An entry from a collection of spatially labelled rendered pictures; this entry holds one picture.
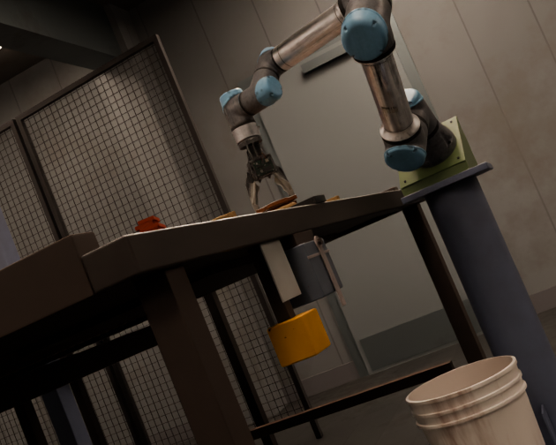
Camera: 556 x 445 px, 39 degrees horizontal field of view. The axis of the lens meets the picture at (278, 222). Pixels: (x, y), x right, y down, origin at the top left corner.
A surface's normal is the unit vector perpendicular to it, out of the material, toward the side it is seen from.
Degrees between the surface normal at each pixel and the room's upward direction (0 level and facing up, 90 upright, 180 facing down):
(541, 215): 90
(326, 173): 90
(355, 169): 90
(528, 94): 90
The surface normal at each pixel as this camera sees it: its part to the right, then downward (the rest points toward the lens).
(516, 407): 0.58, -0.25
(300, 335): -0.36, 0.07
